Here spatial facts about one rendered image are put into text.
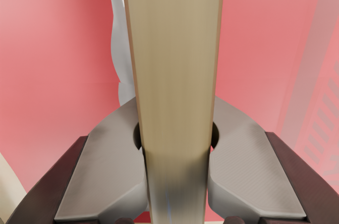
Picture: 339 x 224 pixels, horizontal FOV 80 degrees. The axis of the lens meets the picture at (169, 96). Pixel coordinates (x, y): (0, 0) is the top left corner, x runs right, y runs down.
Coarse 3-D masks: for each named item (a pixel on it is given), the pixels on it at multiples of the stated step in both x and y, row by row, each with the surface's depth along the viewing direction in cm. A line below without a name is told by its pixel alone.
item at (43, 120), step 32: (0, 96) 18; (32, 96) 18; (64, 96) 18; (96, 96) 18; (224, 96) 18; (256, 96) 18; (0, 128) 20; (32, 128) 20; (64, 128) 20; (32, 160) 22
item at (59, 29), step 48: (0, 0) 15; (48, 0) 15; (96, 0) 15; (240, 0) 15; (288, 0) 15; (0, 48) 16; (48, 48) 16; (96, 48) 16; (240, 48) 16; (288, 48) 16
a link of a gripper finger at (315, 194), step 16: (272, 144) 8; (288, 160) 8; (288, 176) 7; (304, 176) 7; (320, 176) 7; (304, 192) 6; (320, 192) 6; (336, 192) 6; (304, 208) 6; (320, 208) 6; (336, 208) 6
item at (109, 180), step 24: (120, 120) 10; (96, 144) 9; (120, 144) 9; (96, 168) 8; (120, 168) 8; (144, 168) 8; (72, 192) 7; (96, 192) 7; (120, 192) 7; (144, 192) 7; (72, 216) 6; (96, 216) 6; (120, 216) 7
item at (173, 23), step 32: (128, 0) 6; (160, 0) 6; (192, 0) 6; (128, 32) 7; (160, 32) 6; (192, 32) 6; (160, 64) 6; (192, 64) 6; (160, 96) 7; (192, 96) 7; (160, 128) 8; (192, 128) 8; (160, 160) 8; (192, 160) 8; (160, 192) 9; (192, 192) 9
